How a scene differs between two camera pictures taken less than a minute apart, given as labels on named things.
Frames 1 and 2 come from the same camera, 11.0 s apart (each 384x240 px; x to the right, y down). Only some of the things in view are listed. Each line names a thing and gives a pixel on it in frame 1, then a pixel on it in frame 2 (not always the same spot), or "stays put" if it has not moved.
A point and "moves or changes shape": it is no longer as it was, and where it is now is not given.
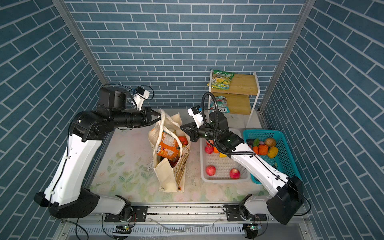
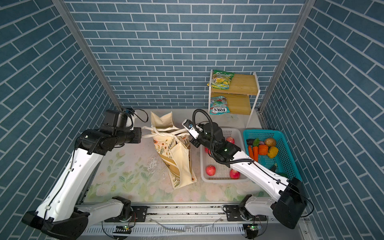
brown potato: x=270 y=142 stays put
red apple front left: x=210 y=170 stays put
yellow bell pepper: x=273 y=152 stays put
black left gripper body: x=132 y=118 → x=128 y=136
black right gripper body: x=206 y=132 → x=203 y=138
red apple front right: x=234 y=173 stays put
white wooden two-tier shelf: x=241 y=95 stays put
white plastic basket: x=215 y=169 stays put
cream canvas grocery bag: x=170 y=145 moves or changes shape
